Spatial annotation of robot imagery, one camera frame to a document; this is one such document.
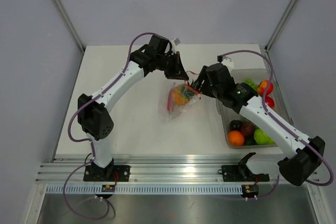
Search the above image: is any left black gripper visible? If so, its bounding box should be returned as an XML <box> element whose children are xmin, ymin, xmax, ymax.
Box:
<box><xmin>155</xmin><ymin>51</ymin><xmax>188</xmax><ymax>80</ymax></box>

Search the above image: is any plastic pineapple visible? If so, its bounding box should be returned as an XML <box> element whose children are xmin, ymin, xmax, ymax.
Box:
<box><xmin>172</xmin><ymin>81</ymin><xmax>201</xmax><ymax>106</ymax></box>

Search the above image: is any clear orange zip top bag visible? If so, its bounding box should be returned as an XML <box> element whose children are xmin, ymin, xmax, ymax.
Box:
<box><xmin>157</xmin><ymin>70</ymin><xmax>202</xmax><ymax>122</ymax></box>

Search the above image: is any red chili pepper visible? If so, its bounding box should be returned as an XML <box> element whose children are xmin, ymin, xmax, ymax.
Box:
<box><xmin>166</xmin><ymin>88</ymin><xmax>174</xmax><ymax>114</ymax></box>

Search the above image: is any green grape bunch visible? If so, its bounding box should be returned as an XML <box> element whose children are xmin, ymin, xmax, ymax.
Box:
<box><xmin>243</xmin><ymin>78</ymin><xmax>258</xmax><ymax>91</ymax></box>

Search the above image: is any red tomato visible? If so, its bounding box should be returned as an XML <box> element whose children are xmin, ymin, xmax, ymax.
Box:
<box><xmin>257</xmin><ymin>80</ymin><xmax>274</xmax><ymax>96</ymax></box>
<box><xmin>265</xmin><ymin>96</ymin><xmax>275</xmax><ymax>109</ymax></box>

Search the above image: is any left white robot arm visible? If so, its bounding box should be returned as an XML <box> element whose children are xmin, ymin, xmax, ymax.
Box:
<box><xmin>77</xmin><ymin>33</ymin><xmax>188</xmax><ymax>182</ymax></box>

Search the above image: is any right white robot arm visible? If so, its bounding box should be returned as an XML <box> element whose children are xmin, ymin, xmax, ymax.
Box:
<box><xmin>193</xmin><ymin>63</ymin><xmax>325</xmax><ymax>186</ymax></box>

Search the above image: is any clear plastic food bin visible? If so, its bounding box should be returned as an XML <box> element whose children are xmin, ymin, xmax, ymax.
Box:
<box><xmin>216</xmin><ymin>69</ymin><xmax>292</xmax><ymax>149</ymax></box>

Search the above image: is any dark purple plum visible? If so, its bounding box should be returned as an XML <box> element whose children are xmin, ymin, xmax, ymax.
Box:
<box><xmin>229</xmin><ymin>120</ymin><xmax>243</xmax><ymax>132</ymax></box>

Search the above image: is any orange fruit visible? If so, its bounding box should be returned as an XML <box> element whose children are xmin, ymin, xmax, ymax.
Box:
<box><xmin>228</xmin><ymin>131</ymin><xmax>245</xmax><ymax>146</ymax></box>

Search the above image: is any dark red apple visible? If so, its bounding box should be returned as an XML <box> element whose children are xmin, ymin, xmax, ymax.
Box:
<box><xmin>240</xmin><ymin>122</ymin><xmax>255</xmax><ymax>137</ymax></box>

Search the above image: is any green lime apple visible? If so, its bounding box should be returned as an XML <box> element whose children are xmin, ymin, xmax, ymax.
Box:
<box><xmin>254</xmin><ymin>129</ymin><xmax>274</xmax><ymax>145</ymax></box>

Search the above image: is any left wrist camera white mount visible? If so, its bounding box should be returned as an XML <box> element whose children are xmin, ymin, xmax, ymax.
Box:
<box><xmin>170</xmin><ymin>37</ymin><xmax>181</xmax><ymax>52</ymax></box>

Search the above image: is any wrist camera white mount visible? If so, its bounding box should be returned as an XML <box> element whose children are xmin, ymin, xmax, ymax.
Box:
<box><xmin>170</xmin><ymin>37</ymin><xmax>181</xmax><ymax>52</ymax></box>
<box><xmin>218</xmin><ymin>56</ymin><xmax>234</xmax><ymax>69</ymax></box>

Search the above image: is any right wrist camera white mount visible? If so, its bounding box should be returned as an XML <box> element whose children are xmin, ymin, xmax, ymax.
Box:
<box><xmin>218</xmin><ymin>56</ymin><xmax>234</xmax><ymax>69</ymax></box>

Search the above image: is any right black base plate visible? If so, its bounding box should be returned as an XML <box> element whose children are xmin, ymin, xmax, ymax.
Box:
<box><xmin>217</xmin><ymin>164</ymin><xmax>270</xmax><ymax>182</ymax></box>

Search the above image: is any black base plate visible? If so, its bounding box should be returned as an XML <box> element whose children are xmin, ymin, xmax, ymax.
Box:
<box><xmin>217</xmin><ymin>164</ymin><xmax>270</xmax><ymax>182</ymax></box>
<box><xmin>83</xmin><ymin>164</ymin><xmax>131</xmax><ymax>182</ymax></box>

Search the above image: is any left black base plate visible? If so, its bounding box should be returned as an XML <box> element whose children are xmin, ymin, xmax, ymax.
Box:
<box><xmin>83</xmin><ymin>164</ymin><xmax>131</xmax><ymax>182</ymax></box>

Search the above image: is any right aluminium frame post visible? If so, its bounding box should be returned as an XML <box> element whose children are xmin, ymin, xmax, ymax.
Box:
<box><xmin>265</xmin><ymin>0</ymin><xmax>299</xmax><ymax>53</ymax></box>

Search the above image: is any aluminium frame post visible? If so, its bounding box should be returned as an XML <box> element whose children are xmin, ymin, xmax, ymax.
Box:
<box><xmin>51</xmin><ymin>0</ymin><xmax>85</xmax><ymax>55</ymax></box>
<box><xmin>265</xmin><ymin>0</ymin><xmax>299</xmax><ymax>53</ymax></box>

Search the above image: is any aluminium mounting rail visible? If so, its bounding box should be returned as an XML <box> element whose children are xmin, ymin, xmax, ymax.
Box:
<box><xmin>35</xmin><ymin>155</ymin><xmax>318</xmax><ymax>185</ymax></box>

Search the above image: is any left aluminium frame post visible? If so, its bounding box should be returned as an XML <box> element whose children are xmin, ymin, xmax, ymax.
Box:
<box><xmin>51</xmin><ymin>0</ymin><xmax>85</xmax><ymax>55</ymax></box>

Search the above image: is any white slotted cable duct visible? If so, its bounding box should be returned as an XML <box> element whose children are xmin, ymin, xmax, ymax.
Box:
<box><xmin>46</xmin><ymin>184</ymin><xmax>243</xmax><ymax>195</ymax></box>

